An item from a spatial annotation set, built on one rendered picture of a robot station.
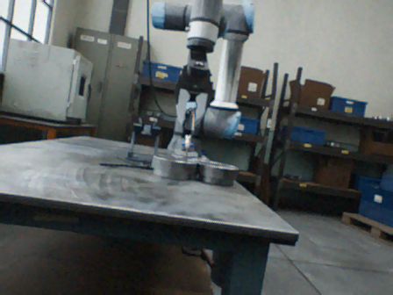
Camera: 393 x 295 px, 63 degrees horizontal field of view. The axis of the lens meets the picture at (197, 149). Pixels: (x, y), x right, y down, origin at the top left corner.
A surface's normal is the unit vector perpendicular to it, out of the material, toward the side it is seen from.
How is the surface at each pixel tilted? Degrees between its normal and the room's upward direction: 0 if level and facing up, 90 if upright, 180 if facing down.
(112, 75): 90
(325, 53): 90
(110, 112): 90
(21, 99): 90
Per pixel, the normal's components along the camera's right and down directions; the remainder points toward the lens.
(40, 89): 0.09, 0.07
